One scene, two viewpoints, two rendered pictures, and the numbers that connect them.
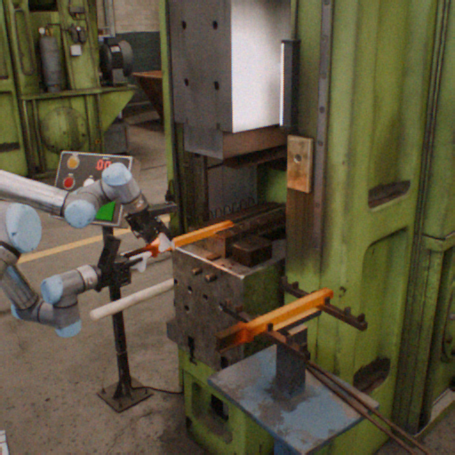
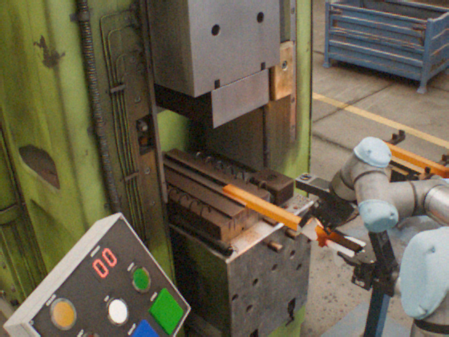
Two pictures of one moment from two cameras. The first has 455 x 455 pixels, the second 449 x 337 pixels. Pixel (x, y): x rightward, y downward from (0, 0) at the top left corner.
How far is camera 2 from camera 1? 2.26 m
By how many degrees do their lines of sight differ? 80
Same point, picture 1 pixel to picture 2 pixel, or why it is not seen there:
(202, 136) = (241, 91)
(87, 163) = (82, 289)
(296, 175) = (284, 83)
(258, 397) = (411, 233)
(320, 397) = not seen: hidden behind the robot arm
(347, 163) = (309, 48)
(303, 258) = (284, 159)
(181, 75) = (208, 22)
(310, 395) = not seen: hidden behind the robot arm
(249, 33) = not seen: outside the picture
